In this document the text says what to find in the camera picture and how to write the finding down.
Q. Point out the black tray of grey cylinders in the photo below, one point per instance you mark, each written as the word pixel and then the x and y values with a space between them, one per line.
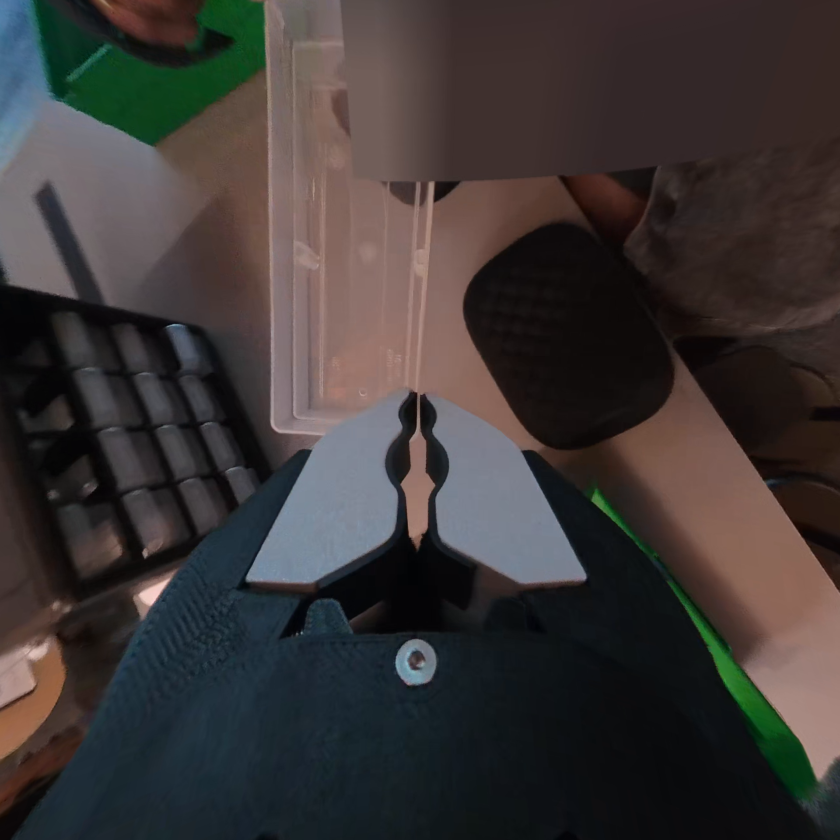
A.
pixel 19 318

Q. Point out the brown round object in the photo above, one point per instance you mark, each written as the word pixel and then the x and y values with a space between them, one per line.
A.
pixel 39 728

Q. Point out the green box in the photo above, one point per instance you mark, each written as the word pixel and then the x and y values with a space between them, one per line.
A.
pixel 164 98

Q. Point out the person's right forearm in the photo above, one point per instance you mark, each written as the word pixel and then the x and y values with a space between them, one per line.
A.
pixel 735 249

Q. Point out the grid of small cabinet drawers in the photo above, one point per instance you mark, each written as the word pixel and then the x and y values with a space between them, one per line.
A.
pixel 98 397

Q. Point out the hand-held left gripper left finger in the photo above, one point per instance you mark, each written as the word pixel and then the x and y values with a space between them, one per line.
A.
pixel 328 518

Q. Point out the clear plastic drawer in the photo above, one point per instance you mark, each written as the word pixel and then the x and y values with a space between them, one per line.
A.
pixel 328 262

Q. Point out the bright green object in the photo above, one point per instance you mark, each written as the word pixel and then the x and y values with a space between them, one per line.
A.
pixel 754 709

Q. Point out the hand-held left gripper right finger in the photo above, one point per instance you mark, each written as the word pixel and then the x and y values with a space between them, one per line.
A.
pixel 499 518

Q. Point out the blue cloth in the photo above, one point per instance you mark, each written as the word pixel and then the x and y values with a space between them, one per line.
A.
pixel 19 65

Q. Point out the grey tape strip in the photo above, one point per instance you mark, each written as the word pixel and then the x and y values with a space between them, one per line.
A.
pixel 69 246

